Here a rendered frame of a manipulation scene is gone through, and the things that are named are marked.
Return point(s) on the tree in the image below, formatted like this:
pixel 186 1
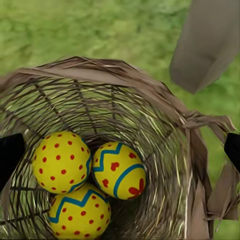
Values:
pixel 208 43

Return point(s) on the wicker basket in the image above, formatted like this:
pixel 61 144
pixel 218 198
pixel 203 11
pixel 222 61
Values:
pixel 158 217

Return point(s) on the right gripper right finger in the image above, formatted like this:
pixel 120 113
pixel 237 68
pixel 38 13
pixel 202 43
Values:
pixel 232 149

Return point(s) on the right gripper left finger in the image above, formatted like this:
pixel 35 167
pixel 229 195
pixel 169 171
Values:
pixel 12 149

